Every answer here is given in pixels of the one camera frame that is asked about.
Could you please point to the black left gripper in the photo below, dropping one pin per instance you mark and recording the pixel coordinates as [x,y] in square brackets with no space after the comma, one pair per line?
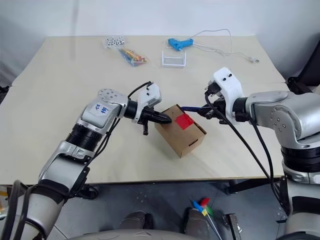
[147,118]

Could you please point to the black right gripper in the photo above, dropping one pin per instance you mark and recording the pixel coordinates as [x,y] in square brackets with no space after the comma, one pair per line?
[220,106]

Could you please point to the brown cardboard box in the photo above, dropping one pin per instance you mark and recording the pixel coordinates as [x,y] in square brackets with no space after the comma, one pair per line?
[180,140]

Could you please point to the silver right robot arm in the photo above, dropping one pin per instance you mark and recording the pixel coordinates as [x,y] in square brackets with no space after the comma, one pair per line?
[275,110]

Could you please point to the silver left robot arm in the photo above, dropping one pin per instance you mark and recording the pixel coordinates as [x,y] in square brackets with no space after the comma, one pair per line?
[100,112]

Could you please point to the red tape patch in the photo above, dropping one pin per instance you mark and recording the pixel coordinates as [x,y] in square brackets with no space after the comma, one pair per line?
[183,121]

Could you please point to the clear bag of coloured sticks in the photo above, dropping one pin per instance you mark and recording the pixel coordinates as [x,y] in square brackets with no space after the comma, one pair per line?
[133,57]

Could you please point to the blue glue gun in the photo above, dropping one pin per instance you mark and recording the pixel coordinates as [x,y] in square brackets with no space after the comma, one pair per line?
[178,43]

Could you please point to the clear bag of white dice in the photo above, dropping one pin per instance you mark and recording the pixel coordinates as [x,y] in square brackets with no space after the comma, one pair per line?
[113,41]

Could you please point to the colourful feather toy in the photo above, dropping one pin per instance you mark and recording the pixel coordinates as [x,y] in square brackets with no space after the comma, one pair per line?
[202,206]

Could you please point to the dark grey rounded shape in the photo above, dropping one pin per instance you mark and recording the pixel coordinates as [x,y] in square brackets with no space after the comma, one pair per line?
[197,222]
[135,221]

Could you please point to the black chair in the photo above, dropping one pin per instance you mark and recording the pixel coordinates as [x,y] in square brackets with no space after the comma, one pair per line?
[307,72]

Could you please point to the grey rounded robot torso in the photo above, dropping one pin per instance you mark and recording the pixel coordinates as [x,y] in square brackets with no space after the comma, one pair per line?
[125,236]

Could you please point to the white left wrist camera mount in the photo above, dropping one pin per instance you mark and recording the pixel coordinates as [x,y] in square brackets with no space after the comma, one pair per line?
[150,96]

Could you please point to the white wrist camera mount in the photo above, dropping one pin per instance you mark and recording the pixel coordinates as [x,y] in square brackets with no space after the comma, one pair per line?
[150,96]
[230,82]

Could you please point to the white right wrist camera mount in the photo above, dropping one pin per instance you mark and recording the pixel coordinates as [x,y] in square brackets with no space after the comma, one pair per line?
[230,82]

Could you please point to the black table frame bar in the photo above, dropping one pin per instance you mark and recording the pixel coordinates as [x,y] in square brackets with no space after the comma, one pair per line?
[247,185]

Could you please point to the black metal bracket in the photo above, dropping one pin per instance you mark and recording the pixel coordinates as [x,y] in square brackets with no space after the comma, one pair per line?
[231,225]

